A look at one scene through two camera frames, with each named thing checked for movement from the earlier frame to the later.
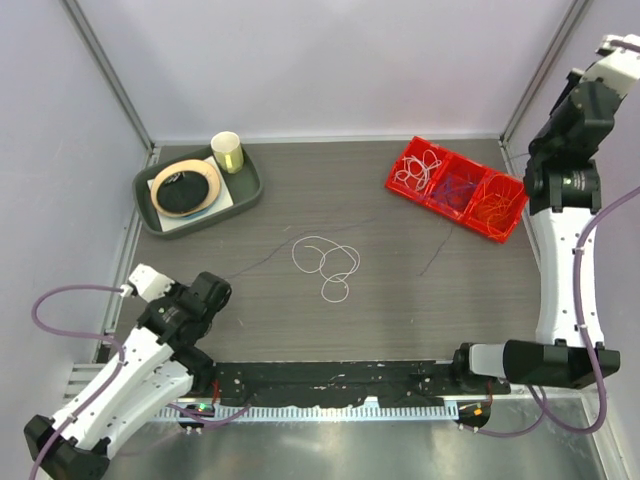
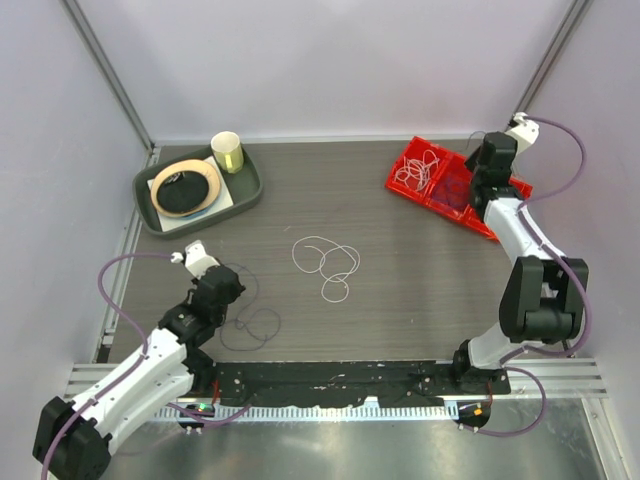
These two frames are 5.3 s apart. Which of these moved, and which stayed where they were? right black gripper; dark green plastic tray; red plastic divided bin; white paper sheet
Moved: right black gripper
Stayed: red plastic divided bin; white paper sheet; dark green plastic tray
